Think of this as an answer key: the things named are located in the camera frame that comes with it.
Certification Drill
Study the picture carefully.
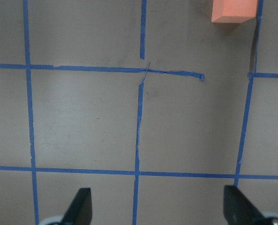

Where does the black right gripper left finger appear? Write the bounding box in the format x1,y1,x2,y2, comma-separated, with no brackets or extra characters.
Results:
60,187,93,225

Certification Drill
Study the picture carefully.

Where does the orange foam block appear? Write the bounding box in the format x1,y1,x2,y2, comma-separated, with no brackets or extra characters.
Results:
211,0,258,23

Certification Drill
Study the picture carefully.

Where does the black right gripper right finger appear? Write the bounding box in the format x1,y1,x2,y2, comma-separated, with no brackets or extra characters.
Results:
223,185,267,225

